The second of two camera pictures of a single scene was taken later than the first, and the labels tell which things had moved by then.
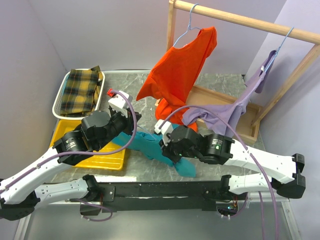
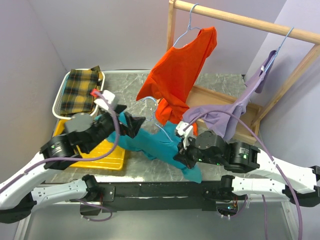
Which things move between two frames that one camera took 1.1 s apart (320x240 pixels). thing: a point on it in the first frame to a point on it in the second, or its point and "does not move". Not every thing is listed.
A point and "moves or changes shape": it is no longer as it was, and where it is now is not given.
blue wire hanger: [147, 132] to [150, 118]
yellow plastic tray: [113, 160] does not move
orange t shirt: [174, 77] does not move
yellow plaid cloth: [80, 92] does not move
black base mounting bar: [158, 197] does not move
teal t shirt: [153, 148] moves or changes shape
